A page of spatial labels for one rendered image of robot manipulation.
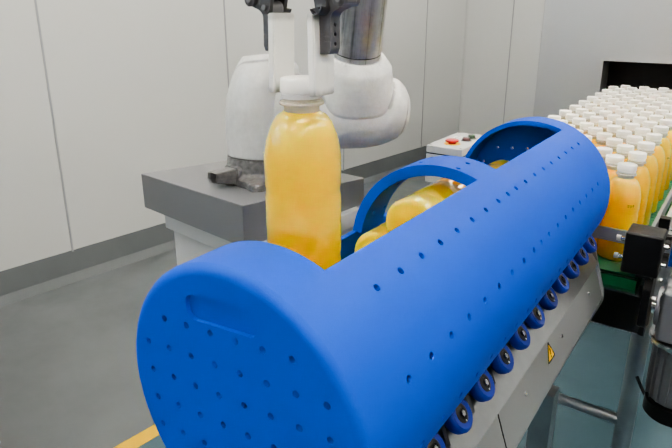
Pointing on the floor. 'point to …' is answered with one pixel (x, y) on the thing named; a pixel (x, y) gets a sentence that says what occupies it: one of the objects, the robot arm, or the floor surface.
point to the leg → (543, 422)
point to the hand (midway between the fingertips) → (300, 55)
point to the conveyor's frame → (634, 320)
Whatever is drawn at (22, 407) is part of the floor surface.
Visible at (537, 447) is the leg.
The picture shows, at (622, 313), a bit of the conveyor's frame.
